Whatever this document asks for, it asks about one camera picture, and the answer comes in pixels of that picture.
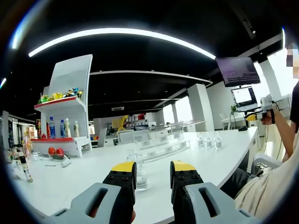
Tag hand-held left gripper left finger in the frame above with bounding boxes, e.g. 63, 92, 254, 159
42, 161, 137, 224

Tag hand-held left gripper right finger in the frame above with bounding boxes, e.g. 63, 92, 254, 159
170, 160, 261, 224

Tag clear chemical reagent bottle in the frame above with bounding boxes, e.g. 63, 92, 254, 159
213, 132, 223, 150
204, 132, 213, 149
126, 150, 150, 192
196, 132, 205, 148

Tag clear stepped reagent rack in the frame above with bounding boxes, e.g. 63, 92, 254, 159
136, 127, 192, 163

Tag blue drink bottle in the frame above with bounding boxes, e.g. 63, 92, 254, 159
49, 117, 57, 139
59, 119, 66, 139

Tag person's right hand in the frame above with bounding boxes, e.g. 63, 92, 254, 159
261, 109, 278, 126

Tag open laptop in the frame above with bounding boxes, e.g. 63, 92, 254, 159
230, 86, 259, 112

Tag person's black shirt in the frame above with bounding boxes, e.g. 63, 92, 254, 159
289, 80, 299, 135

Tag black monitor screen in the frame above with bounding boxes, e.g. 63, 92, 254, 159
215, 56, 261, 88

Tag white chair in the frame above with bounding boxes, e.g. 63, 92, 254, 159
252, 153, 284, 175

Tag dark cloth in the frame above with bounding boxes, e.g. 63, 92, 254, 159
219, 167, 259, 200

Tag red fruits in tray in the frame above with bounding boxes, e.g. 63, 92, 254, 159
48, 146, 65, 161

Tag person in white shirt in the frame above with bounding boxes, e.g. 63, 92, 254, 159
233, 132, 299, 220

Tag black-capped clear tube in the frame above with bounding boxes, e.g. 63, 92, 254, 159
19, 155, 34, 183

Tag yellow snack packet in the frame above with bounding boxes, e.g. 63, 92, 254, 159
49, 92, 64, 101

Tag white shelf unit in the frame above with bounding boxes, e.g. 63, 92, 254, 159
31, 54, 93, 158

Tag long ceiling light strip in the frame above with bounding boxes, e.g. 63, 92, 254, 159
28, 28, 217, 60

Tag black cable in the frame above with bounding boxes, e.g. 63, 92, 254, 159
275, 129, 287, 161

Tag yellow frame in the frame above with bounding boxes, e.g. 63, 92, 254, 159
114, 115, 129, 133

